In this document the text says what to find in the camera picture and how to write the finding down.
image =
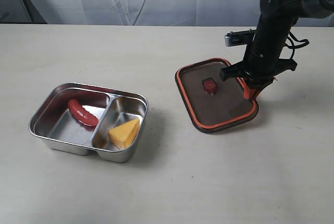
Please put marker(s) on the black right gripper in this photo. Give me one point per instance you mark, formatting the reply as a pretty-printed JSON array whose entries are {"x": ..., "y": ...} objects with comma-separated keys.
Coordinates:
[{"x": 257, "y": 71}]

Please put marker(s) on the smoky transparent container lid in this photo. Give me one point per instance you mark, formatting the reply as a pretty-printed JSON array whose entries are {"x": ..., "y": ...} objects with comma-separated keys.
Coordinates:
[{"x": 213, "y": 105}]

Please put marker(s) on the yellow toy cheese wedge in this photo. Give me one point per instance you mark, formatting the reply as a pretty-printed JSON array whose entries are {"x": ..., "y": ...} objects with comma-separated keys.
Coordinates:
[{"x": 124, "y": 135}]

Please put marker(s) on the red toy sausage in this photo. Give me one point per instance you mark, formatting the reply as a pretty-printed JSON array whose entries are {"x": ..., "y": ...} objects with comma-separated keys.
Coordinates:
[{"x": 81, "y": 114}]

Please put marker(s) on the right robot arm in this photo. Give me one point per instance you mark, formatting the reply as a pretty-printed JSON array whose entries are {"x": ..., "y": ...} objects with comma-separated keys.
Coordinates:
[{"x": 277, "y": 17}]

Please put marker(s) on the stainless steel lunch box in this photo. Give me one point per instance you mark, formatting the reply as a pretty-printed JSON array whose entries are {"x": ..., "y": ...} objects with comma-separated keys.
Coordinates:
[{"x": 59, "y": 130}]

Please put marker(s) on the black stand pole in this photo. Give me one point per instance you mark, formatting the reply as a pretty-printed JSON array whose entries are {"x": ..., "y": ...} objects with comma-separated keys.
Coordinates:
[{"x": 32, "y": 13}]

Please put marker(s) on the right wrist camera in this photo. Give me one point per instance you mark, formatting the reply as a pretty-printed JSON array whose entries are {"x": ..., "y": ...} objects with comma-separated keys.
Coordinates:
[{"x": 239, "y": 38}]

